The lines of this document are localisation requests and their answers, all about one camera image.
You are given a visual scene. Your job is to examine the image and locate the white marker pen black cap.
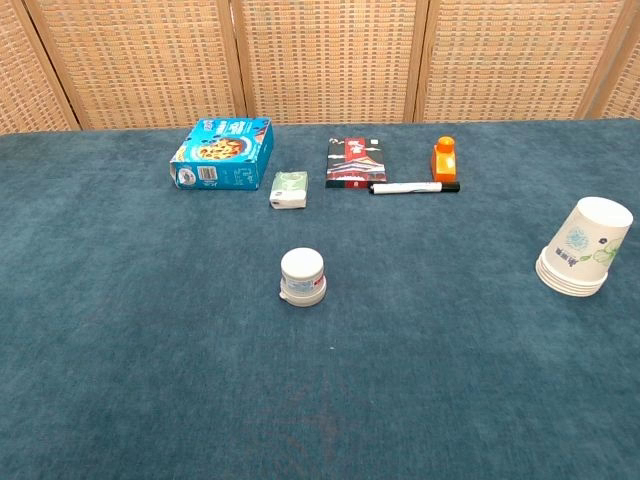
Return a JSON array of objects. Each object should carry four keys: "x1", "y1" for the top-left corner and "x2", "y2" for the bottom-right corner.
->
[{"x1": 368, "y1": 181, "x2": 461, "y2": 195}]

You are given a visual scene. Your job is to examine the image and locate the blue cookie box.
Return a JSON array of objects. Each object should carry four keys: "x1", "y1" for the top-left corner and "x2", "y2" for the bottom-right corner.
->
[{"x1": 168, "y1": 117, "x2": 275, "y2": 191}]

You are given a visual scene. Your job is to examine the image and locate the red black printed box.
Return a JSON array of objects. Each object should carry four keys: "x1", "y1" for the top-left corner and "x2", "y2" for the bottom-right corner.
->
[{"x1": 324, "y1": 137, "x2": 390, "y2": 190}]

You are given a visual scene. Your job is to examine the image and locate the woven wooden screen panel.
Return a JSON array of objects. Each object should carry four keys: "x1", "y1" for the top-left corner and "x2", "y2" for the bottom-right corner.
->
[
  {"x1": 413, "y1": 0, "x2": 640, "y2": 124},
  {"x1": 0, "y1": 0, "x2": 81, "y2": 135},
  {"x1": 597, "y1": 14, "x2": 640, "y2": 120},
  {"x1": 22, "y1": 0, "x2": 247, "y2": 131},
  {"x1": 229, "y1": 0, "x2": 431, "y2": 125}
]

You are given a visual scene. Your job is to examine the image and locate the green white tissue pack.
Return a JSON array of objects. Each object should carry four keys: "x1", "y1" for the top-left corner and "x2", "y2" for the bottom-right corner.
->
[{"x1": 268, "y1": 170, "x2": 309, "y2": 210}]

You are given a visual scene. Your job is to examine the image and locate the blue tablecloth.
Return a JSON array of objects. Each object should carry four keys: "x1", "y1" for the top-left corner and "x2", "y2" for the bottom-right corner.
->
[{"x1": 0, "y1": 118, "x2": 640, "y2": 480}]

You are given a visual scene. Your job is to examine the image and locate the white plastic jar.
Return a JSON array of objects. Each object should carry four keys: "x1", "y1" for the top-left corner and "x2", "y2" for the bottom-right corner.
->
[{"x1": 278, "y1": 247, "x2": 328, "y2": 308}]

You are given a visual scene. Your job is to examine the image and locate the orange plastic bottle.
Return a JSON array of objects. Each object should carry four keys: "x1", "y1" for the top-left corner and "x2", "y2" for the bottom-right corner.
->
[{"x1": 429, "y1": 136, "x2": 458, "y2": 183}]

